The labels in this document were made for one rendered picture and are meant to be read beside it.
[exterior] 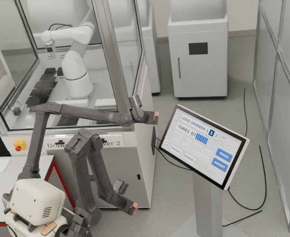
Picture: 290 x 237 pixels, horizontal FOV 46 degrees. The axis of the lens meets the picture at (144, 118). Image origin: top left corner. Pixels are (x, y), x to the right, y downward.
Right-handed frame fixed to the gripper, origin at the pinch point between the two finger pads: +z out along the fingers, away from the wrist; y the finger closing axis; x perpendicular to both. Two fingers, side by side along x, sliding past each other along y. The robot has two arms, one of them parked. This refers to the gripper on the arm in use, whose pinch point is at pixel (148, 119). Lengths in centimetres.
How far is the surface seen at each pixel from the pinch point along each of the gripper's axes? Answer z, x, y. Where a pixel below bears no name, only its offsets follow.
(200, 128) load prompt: 22.8, 0.8, -25.9
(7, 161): 45, 33, 120
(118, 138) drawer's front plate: 50, 10, 35
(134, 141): 56, 11, 24
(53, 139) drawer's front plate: 43, 14, 82
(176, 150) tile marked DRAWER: 30.3, 15.0, -10.8
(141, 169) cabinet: 77, 30, 24
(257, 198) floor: 137, 47, -65
